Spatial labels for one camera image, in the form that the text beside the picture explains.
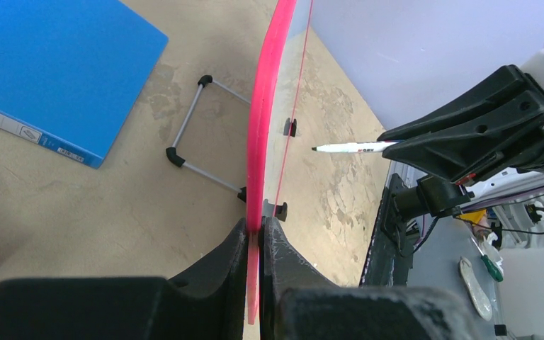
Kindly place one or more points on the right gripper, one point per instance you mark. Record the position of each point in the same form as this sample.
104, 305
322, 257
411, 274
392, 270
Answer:
498, 123

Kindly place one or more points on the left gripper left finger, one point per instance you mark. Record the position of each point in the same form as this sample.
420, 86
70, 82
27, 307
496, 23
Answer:
205, 301

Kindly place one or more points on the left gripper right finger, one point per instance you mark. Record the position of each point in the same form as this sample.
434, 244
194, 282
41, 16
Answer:
297, 302

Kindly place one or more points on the white green marker pen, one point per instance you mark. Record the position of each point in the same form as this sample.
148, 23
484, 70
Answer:
355, 147

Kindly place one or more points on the pink framed whiteboard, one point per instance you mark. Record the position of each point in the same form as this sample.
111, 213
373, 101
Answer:
271, 123

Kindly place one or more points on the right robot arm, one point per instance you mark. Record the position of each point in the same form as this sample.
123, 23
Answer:
434, 196

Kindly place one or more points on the black whiteboard stand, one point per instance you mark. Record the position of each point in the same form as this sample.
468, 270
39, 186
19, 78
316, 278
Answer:
210, 140

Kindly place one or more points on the person in white shirt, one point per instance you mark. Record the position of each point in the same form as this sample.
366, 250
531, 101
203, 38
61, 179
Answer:
516, 225

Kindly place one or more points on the white shoe sole object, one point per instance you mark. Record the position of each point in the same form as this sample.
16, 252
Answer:
478, 297

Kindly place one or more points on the blue folder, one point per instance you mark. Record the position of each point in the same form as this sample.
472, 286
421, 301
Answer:
71, 71

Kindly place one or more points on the aluminium base frame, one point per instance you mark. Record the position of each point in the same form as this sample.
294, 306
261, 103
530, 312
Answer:
389, 255

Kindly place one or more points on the green handled screwdriver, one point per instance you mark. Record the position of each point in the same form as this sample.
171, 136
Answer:
492, 269

